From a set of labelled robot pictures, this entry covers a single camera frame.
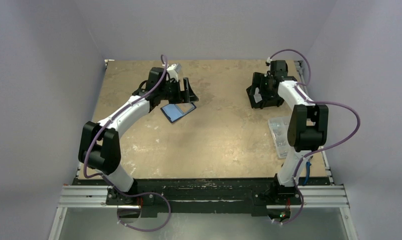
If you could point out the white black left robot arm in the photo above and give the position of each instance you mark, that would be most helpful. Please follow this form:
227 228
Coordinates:
99 147

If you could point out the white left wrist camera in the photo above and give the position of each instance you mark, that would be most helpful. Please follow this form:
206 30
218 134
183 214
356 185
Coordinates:
173 71

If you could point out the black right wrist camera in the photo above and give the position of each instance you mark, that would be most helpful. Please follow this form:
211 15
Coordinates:
277 68

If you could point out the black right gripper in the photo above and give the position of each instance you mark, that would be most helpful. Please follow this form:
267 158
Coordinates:
265 97

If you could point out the black plastic bin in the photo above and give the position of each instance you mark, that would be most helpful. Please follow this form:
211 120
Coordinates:
277 102

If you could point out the blue handled pliers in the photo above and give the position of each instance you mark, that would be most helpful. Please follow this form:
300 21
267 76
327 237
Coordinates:
308 170

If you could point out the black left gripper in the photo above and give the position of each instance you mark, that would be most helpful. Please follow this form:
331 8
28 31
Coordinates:
179 98

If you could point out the clear plastic screw box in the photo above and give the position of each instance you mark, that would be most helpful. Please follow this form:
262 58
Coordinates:
279 127

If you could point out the white label card in bin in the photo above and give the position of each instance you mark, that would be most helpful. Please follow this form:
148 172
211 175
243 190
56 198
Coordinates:
257 97

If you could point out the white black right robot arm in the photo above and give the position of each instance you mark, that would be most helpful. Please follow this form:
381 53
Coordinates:
308 125

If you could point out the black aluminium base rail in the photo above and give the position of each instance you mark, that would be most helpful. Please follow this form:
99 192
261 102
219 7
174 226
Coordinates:
253 196

